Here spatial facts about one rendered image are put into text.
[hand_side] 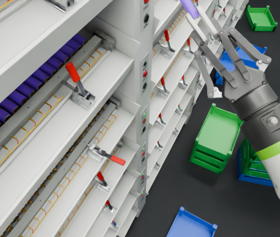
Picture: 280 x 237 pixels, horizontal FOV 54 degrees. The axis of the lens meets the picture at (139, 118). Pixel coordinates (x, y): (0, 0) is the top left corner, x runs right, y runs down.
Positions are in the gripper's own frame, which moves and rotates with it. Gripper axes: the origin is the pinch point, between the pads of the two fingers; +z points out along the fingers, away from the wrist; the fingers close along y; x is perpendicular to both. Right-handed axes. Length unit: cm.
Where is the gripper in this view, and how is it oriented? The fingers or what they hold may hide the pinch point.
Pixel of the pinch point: (202, 26)
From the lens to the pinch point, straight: 59.1
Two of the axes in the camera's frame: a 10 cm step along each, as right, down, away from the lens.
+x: 3.1, 1.0, 9.5
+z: -4.7, -8.5, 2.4
